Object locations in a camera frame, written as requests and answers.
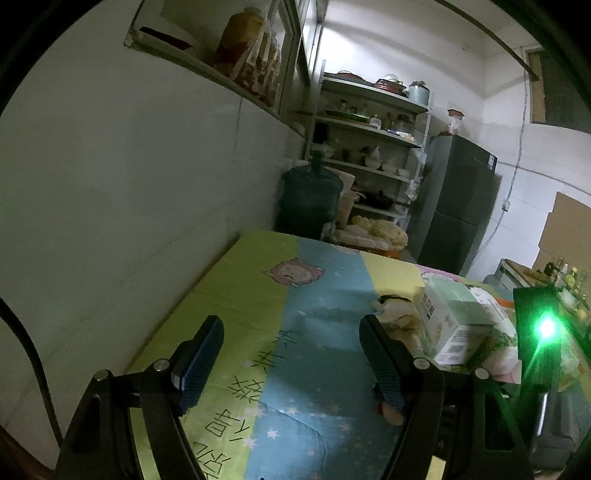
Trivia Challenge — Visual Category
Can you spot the black wok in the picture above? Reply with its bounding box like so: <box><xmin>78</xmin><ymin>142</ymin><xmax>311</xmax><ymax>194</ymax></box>
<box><xmin>358</xmin><ymin>190</ymin><xmax>409</xmax><ymax>208</ymax></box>

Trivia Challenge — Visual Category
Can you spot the floral tissue pack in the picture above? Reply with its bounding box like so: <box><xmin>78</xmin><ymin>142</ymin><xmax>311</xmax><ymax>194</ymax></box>
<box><xmin>462</xmin><ymin>284</ymin><xmax>525</xmax><ymax>384</ymax></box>

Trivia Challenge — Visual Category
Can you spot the orange oil bottle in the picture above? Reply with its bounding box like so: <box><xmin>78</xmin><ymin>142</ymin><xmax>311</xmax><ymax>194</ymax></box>
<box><xmin>215</xmin><ymin>7</ymin><xmax>271</xmax><ymax>88</ymax></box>
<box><xmin>252</xmin><ymin>28</ymin><xmax>275</xmax><ymax>95</ymax></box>

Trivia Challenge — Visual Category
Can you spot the cardboard wall covering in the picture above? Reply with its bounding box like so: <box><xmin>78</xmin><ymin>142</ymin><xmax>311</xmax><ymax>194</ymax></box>
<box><xmin>531</xmin><ymin>191</ymin><xmax>591</xmax><ymax>278</ymax></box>

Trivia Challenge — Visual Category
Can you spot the group of condiment bottles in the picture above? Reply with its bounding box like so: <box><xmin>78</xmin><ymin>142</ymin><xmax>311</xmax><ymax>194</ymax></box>
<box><xmin>545</xmin><ymin>258</ymin><xmax>591</xmax><ymax>315</ymax></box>

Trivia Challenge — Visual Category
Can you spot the colourful cartoon printed blanket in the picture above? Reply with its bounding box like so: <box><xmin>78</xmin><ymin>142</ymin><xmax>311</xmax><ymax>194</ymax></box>
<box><xmin>124</xmin><ymin>231</ymin><xmax>522</xmax><ymax>480</ymax></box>

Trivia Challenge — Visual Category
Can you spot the yellowish filled bag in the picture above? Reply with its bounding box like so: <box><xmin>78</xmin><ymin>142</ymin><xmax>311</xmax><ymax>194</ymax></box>
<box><xmin>346</xmin><ymin>217</ymin><xmax>409</xmax><ymax>252</ymax></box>

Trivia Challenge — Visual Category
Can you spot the soft doll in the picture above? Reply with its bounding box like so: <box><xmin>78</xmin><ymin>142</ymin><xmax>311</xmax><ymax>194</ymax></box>
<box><xmin>372</xmin><ymin>294</ymin><xmax>435</xmax><ymax>426</ymax></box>

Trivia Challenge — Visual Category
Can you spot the high wall window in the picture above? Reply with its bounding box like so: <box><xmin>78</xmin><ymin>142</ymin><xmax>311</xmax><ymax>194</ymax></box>
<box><xmin>526</xmin><ymin>44</ymin><xmax>591</xmax><ymax>134</ymax></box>

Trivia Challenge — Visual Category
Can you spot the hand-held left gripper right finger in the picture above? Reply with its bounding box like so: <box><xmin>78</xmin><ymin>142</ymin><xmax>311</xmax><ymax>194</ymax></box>
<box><xmin>359</xmin><ymin>314</ymin><xmax>539</xmax><ymax>480</ymax></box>

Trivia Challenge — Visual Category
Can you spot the sliding glass window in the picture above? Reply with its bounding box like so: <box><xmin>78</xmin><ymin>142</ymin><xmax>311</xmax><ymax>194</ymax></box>
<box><xmin>124</xmin><ymin>0</ymin><xmax>324</xmax><ymax>134</ymax></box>

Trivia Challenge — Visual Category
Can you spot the kitchen counter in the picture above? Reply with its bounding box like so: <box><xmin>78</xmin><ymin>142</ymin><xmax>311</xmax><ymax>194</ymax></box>
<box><xmin>496</xmin><ymin>258</ymin><xmax>591</xmax><ymax>324</ymax></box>

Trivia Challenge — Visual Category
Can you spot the metal shelf rack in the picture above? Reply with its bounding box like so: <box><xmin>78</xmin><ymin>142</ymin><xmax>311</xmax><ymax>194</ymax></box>
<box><xmin>302</xmin><ymin>74</ymin><xmax>432</xmax><ymax>232</ymax></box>

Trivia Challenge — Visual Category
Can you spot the large water jug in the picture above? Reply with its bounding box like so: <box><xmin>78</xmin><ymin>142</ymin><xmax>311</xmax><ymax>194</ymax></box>
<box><xmin>277</xmin><ymin>154</ymin><xmax>345</xmax><ymax>241</ymax></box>

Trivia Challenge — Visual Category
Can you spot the red pot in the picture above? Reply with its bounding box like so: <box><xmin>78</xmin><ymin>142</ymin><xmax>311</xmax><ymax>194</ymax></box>
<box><xmin>374</xmin><ymin>74</ymin><xmax>407</xmax><ymax>93</ymax></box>

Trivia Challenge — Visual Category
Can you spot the green tissue box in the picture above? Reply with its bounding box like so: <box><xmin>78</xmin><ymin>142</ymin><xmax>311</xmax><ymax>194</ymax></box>
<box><xmin>422</xmin><ymin>274</ymin><xmax>497</xmax><ymax>365</ymax></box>

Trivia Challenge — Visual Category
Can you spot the teal enamel pot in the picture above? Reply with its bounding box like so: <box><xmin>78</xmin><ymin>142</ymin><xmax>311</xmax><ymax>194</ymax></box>
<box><xmin>407</xmin><ymin>80</ymin><xmax>432</xmax><ymax>106</ymax></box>

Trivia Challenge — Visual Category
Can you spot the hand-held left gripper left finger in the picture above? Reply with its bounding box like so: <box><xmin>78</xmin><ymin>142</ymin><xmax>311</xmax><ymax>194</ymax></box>
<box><xmin>53</xmin><ymin>315</ymin><xmax>225</xmax><ymax>480</ymax></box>

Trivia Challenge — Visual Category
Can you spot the white wall cable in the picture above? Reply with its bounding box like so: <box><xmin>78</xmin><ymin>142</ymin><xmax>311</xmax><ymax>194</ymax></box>
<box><xmin>480</xmin><ymin>46</ymin><xmax>532</xmax><ymax>259</ymax></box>

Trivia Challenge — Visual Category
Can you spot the black cable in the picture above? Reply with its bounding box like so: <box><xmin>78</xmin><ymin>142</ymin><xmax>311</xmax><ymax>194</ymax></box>
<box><xmin>0</xmin><ymin>295</ymin><xmax>63</xmax><ymax>444</ymax></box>

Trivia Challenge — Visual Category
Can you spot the metal ceiling rod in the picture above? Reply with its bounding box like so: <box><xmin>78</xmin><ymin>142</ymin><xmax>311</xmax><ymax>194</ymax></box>
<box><xmin>434</xmin><ymin>0</ymin><xmax>536</xmax><ymax>75</ymax></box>

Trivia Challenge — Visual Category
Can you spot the dark refrigerator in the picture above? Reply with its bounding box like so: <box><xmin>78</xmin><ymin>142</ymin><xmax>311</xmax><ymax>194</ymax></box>
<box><xmin>409</xmin><ymin>134</ymin><xmax>499</xmax><ymax>278</ymax></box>

